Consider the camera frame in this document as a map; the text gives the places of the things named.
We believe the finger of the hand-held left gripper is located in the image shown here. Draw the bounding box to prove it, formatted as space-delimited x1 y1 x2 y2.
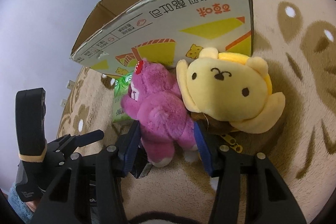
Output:
76 129 105 148

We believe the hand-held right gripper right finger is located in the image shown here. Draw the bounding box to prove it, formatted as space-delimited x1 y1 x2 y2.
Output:
194 121 307 224

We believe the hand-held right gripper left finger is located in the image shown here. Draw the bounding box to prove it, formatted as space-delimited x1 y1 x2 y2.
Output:
31 121 143 224

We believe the pink bear plush toy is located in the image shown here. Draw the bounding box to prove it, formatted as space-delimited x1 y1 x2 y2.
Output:
120 57 199 167

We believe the yellow dog plush toy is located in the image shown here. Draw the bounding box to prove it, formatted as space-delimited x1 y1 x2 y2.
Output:
176 47 286 153

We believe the printed cardboard box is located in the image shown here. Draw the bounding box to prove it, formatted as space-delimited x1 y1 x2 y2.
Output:
70 0 255 77

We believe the person's left forearm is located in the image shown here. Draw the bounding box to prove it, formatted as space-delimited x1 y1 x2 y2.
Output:
7 182 37 224

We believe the black flat packet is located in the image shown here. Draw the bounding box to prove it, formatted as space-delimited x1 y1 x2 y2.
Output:
131 154 153 179

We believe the green tissue packet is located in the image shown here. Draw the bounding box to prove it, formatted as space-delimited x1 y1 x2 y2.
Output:
112 70 137 124

